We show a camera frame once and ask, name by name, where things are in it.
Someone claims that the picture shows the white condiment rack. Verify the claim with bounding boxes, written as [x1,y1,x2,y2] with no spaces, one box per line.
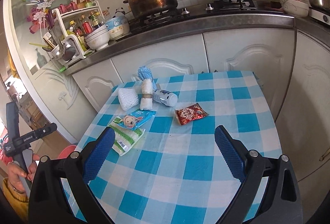
[48,0,105,68]

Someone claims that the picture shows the person's left hand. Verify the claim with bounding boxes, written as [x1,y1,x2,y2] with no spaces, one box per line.
[7,154,40,195]

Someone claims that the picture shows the white floral bowl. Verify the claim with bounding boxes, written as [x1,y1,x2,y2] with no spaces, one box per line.
[280,0,309,18]

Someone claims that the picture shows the blue dotted cloth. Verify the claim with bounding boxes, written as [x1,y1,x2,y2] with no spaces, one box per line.
[138,66,157,90]

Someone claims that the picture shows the red snack wrapper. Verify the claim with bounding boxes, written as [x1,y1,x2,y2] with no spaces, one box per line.
[174,103,209,125]

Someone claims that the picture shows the red plastic basin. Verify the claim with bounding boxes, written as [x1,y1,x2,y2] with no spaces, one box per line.
[58,145,76,159]

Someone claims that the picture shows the white plastic bottle blue label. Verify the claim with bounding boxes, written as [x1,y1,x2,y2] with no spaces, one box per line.
[153,89,178,107]

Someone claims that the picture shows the white cloth bundle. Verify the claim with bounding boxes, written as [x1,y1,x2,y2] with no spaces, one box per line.
[140,78,153,110]

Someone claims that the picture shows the left yellow sleeve forearm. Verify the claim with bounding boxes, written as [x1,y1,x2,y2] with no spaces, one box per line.
[2,178,29,223]

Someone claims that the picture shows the green striped white sponge cloth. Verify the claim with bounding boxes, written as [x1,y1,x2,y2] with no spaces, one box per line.
[107,121,145,156]

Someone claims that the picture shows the black gas stove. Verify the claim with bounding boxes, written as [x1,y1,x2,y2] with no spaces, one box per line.
[128,0,284,35]

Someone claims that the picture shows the white ceramic bowl stack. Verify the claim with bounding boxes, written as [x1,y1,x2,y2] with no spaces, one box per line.
[85,25,110,50]

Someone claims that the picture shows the blue cartoon mouse snack packet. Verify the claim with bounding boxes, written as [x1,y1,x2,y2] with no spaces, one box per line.
[114,110,156,130]

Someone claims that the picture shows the blue cartoon ceramic bowl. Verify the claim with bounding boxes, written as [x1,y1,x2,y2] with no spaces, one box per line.
[105,15,130,40]

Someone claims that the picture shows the white kitchen cabinet doors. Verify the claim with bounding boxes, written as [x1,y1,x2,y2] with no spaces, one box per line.
[70,27,330,209]

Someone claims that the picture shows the blue white checkered tablecloth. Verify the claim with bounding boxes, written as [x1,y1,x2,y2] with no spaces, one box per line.
[61,70,283,224]

